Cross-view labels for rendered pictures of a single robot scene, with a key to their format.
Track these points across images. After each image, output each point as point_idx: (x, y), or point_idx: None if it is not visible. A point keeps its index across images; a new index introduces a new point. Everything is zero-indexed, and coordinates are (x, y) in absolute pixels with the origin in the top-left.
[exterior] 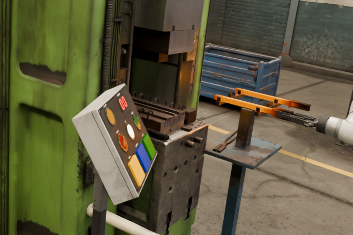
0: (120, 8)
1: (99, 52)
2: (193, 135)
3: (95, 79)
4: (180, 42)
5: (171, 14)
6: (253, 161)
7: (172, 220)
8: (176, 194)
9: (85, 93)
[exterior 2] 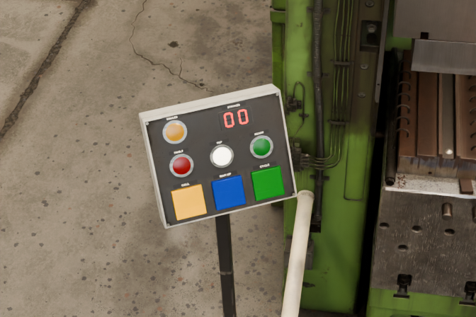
0: None
1: (307, 23)
2: (472, 203)
3: (302, 54)
4: (452, 58)
5: (414, 15)
6: None
7: (414, 286)
8: (424, 260)
9: (285, 66)
